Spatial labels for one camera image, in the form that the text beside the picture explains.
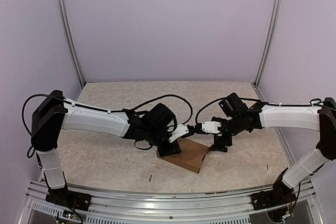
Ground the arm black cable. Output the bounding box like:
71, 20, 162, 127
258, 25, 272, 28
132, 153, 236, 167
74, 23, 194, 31
195, 97, 336, 127
21, 93, 194, 158

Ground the aluminium frame post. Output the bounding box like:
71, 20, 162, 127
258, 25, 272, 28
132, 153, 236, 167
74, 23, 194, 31
57, 0, 86, 88
253, 0, 281, 89

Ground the right aluminium frame post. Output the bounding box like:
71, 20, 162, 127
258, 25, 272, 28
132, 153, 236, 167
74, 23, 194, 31
253, 0, 281, 89

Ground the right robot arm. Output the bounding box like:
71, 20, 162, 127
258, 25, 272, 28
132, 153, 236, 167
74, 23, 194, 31
202, 93, 335, 205

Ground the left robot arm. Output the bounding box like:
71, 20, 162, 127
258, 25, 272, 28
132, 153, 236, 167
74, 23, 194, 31
31, 90, 181, 206

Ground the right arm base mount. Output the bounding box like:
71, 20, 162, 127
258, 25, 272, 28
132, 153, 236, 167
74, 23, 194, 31
250, 189, 296, 210

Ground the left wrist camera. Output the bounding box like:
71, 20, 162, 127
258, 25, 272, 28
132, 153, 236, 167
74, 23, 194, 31
169, 124, 195, 143

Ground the brown cardboard box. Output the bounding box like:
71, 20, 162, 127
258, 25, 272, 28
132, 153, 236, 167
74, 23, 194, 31
156, 138, 209, 174

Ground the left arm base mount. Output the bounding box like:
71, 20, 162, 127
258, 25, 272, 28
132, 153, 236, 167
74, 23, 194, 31
46, 190, 92, 211

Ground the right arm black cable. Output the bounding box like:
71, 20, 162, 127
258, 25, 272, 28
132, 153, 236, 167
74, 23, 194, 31
195, 97, 336, 127

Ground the front aluminium rail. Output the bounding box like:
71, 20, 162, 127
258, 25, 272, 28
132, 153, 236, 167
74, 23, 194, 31
14, 179, 327, 223

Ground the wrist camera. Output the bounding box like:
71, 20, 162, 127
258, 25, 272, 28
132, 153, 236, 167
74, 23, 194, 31
195, 121, 222, 135
169, 124, 195, 143

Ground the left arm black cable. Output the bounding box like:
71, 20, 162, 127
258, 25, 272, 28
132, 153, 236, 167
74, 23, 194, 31
21, 93, 194, 158

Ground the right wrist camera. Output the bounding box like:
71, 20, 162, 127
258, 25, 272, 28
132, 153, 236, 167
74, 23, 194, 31
195, 121, 222, 135

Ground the left aluminium frame post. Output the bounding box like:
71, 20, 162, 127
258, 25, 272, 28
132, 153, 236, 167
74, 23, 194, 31
57, 0, 86, 88

